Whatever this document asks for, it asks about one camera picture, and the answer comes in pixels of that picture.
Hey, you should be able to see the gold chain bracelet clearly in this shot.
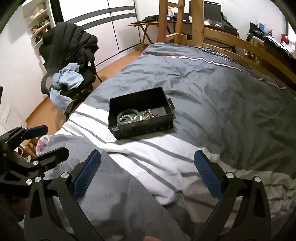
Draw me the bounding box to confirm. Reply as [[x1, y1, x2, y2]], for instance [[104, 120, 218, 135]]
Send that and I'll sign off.
[[141, 108, 155, 121]]

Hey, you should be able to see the black jewelry box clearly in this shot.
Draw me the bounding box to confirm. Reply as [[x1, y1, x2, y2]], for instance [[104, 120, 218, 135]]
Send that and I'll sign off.
[[108, 87, 175, 140]]

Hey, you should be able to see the pink patterned plastic bag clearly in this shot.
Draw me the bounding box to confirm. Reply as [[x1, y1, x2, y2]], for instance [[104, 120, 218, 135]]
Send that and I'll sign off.
[[35, 135, 51, 156]]

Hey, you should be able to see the grey striped duvet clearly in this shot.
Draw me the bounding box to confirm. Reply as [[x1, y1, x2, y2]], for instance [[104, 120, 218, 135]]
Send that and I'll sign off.
[[45, 43, 295, 240]]

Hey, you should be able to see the light blue denim garment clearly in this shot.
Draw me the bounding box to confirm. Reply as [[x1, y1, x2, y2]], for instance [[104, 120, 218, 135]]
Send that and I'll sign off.
[[50, 63, 84, 114]]

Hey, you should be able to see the green jade bangle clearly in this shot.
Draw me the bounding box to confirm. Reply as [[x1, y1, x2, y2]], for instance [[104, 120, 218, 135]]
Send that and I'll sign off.
[[116, 109, 140, 126]]

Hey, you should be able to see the black office chair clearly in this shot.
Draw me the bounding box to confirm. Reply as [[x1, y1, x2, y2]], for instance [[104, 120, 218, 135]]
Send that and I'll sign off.
[[40, 34, 103, 117]]

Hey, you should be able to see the black puffer jacket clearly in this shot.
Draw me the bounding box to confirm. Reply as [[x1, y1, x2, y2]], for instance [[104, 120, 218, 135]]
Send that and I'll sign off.
[[39, 22, 99, 75]]

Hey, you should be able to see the white sliding wardrobe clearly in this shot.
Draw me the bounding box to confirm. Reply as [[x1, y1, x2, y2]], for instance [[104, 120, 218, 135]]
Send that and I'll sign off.
[[49, 0, 140, 66]]

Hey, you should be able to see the wooden folding table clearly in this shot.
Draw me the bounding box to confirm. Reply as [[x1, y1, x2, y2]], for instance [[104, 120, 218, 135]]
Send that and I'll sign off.
[[127, 22, 159, 51]]

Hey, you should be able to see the cluttered wooden desk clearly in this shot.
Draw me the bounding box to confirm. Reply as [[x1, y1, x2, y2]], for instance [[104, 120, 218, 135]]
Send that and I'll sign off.
[[246, 23, 295, 72]]

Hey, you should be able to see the computer monitor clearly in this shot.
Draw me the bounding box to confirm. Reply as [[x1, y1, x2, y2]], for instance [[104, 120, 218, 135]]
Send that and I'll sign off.
[[190, 1, 222, 26]]

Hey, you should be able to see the grey pearl bracelet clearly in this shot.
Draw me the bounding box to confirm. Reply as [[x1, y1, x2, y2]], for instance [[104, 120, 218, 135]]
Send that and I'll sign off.
[[118, 114, 135, 126]]

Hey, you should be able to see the white wall shelf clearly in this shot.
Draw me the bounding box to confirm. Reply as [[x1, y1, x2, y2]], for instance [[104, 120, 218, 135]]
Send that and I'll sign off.
[[22, 0, 56, 64]]

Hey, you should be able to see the wooden bed frame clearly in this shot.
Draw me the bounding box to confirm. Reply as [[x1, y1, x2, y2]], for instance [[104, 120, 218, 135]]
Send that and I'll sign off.
[[157, 1, 295, 83]]

